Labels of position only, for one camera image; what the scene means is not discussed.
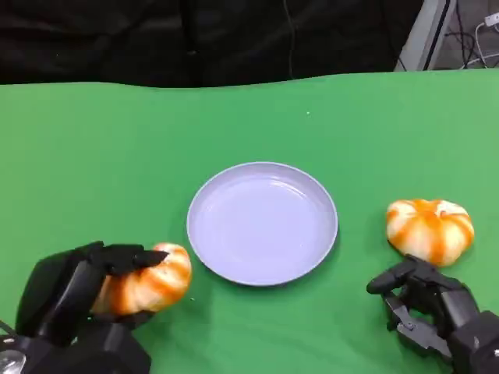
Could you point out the black backdrop curtain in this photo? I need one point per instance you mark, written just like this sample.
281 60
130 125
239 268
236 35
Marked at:
156 39

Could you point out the orange white toy bread roll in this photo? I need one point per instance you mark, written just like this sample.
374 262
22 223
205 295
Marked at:
156 284
429 233

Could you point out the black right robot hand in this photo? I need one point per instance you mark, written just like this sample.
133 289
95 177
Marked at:
440 300

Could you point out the lilac plate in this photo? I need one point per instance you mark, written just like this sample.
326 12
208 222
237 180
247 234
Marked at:
261 226

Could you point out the green table cloth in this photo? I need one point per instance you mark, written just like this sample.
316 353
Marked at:
117 156

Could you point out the grey metal frame panel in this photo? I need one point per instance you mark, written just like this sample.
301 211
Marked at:
425 39

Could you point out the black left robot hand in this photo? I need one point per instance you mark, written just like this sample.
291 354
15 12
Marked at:
58 288

